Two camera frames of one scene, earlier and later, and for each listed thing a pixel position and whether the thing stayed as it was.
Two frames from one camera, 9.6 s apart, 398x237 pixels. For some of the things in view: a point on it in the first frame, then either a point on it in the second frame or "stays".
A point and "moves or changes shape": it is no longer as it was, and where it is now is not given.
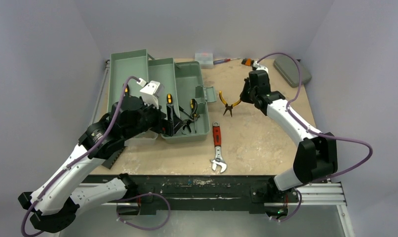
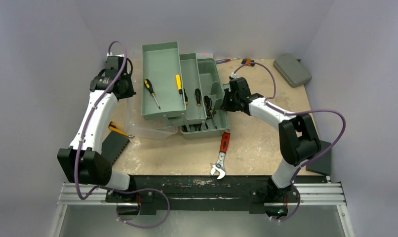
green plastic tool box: (185, 97) moves or changes shape
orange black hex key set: (248, 61) stays
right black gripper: (246, 92) -> (229, 101)
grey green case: (288, 67) stays
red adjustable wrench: (217, 138) -> (224, 140)
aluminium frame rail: (331, 194) stays
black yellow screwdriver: (193, 105) -> (210, 112)
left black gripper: (172, 124) -> (130, 92)
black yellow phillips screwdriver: (127, 91) moves or changes shape
